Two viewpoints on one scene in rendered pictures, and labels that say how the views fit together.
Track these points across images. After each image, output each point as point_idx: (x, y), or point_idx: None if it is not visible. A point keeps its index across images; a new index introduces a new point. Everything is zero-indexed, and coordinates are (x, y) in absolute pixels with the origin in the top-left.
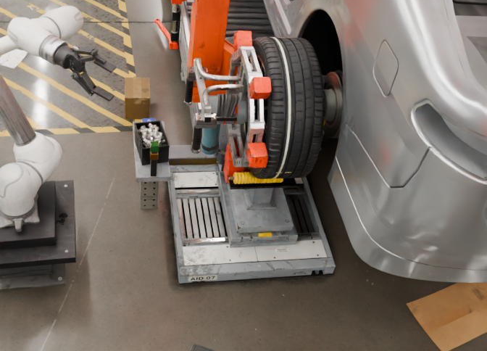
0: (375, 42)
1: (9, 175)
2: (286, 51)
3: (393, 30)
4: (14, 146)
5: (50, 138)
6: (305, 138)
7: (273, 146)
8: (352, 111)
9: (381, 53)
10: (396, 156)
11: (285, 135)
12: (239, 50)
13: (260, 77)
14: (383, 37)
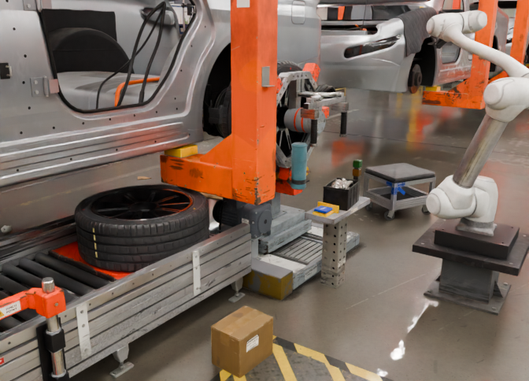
0: (287, 8)
1: (485, 177)
2: None
3: None
4: (474, 187)
5: (436, 189)
6: None
7: None
8: (286, 58)
9: (294, 8)
10: (316, 38)
11: None
12: (290, 76)
13: (312, 63)
14: (291, 0)
